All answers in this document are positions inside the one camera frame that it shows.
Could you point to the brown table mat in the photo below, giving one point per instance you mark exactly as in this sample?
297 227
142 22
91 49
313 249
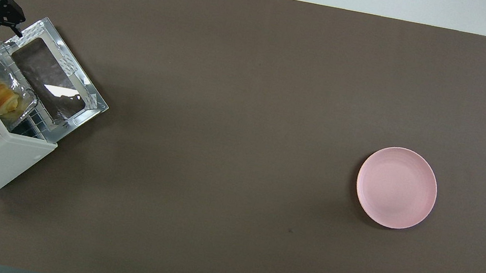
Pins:
244 157

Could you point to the glass oven door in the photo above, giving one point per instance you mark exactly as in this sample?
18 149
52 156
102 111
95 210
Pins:
59 74

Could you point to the pink round plate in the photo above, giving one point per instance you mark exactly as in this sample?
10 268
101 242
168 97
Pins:
396 188

